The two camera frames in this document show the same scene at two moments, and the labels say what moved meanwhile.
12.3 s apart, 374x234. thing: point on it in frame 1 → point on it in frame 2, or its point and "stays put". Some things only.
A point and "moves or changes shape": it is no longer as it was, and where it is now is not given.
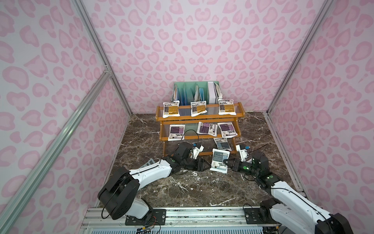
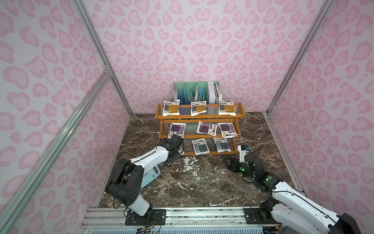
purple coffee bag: (208, 128) stays put
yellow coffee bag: (198, 107) stays put
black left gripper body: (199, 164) → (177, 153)
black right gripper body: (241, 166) stays put
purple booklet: (227, 129) stays put
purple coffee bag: (176, 132) moves or changes shape
